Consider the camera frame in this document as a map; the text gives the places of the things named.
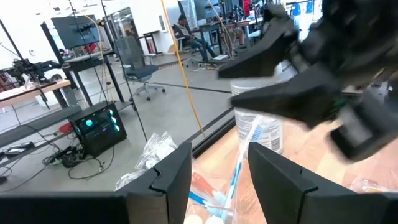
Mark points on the large black display screen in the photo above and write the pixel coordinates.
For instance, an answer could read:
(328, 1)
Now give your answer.
(74, 31)

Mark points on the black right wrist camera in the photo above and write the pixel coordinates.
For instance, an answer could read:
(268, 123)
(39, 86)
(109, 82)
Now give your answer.
(363, 133)

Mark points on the wooden side table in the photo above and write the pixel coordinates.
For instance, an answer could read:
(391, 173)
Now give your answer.
(31, 90)

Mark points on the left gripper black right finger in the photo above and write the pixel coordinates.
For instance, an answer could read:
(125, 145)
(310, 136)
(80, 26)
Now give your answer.
(295, 205)

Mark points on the person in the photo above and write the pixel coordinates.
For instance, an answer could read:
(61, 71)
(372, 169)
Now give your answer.
(186, 32)

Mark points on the thin black stand pole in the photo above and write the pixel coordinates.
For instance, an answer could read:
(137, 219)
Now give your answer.
(130, 93)

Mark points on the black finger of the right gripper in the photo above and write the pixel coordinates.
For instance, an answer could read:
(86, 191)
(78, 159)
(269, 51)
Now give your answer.
(304, 99)
(267, 56)

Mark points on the black robot arm on table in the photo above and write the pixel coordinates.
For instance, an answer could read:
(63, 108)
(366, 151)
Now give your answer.
(34, 68)

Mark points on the black computer tower teal lights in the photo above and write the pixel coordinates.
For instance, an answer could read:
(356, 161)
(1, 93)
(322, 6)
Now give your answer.
(99, 130)

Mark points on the orange white toothbrush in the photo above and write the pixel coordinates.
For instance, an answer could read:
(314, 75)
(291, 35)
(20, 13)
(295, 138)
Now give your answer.
(202, 183)

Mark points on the blue white toothbrush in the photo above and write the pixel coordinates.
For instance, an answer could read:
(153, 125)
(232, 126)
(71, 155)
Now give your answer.
(199, 199)
(237, 169)

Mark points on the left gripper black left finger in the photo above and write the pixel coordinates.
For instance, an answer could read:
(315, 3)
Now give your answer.
(140, 208)

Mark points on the black desk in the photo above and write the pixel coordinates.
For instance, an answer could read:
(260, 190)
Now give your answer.
(211, 28)

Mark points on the long black beam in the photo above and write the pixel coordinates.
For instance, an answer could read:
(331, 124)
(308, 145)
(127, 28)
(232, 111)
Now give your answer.
(37, 124)

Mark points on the black display stand cart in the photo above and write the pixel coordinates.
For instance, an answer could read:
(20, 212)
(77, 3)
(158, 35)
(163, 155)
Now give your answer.
(84, 63)

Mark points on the crumpled clear plastic wrappers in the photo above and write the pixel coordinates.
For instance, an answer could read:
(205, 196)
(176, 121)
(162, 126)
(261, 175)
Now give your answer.
(155, 149)

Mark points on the white wipes canister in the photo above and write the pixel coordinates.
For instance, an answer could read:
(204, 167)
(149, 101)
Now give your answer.
(273, 137)

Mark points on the grey office chair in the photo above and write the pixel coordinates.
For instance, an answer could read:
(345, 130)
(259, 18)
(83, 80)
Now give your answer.
(140, 71)

